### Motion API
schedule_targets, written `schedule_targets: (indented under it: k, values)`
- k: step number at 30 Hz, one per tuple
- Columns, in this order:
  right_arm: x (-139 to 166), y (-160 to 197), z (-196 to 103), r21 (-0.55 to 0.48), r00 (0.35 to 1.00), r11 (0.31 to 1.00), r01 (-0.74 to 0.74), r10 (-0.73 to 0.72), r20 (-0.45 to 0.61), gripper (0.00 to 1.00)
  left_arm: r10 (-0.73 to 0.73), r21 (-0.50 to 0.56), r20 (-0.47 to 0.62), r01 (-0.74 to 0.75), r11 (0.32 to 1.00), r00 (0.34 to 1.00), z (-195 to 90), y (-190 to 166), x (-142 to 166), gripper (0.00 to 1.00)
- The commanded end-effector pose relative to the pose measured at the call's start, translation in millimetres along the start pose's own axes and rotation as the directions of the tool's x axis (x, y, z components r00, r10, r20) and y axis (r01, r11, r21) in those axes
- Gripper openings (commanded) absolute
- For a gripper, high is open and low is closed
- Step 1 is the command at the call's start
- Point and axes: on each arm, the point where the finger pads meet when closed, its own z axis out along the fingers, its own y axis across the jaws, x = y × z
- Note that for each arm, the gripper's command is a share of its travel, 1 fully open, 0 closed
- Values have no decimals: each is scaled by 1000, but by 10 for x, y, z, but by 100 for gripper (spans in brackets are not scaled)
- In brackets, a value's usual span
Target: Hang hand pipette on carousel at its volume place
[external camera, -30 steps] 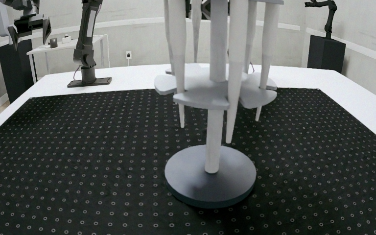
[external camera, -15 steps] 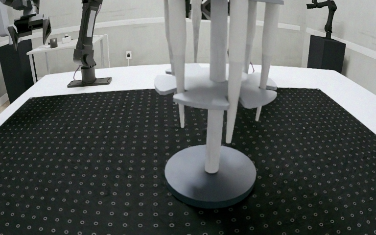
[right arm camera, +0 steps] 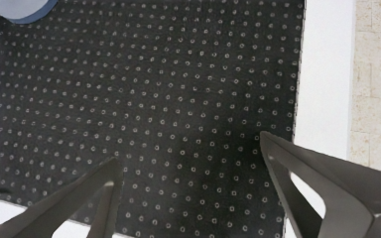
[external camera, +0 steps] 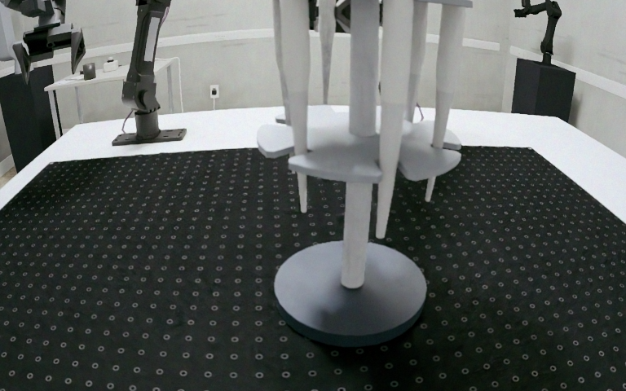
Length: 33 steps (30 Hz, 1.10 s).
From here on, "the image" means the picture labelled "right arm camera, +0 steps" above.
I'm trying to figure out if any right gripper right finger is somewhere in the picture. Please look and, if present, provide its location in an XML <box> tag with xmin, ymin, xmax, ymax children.
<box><xmin>260</xmin><ymin>131</ymin><xmax>381</xmax><ymax>238</ymax></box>

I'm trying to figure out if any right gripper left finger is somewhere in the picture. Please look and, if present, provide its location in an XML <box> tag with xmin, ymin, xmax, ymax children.
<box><xmin>0</xmin><ymin>157</ymin><xmax>123</xmax><ymax>238</ymax></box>

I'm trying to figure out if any black perforated plate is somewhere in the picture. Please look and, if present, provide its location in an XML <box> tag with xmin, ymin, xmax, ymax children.
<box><xmin>0</xmin><ymin>0</ymin><xmax>308</xmax><ymax>238</ymax></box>

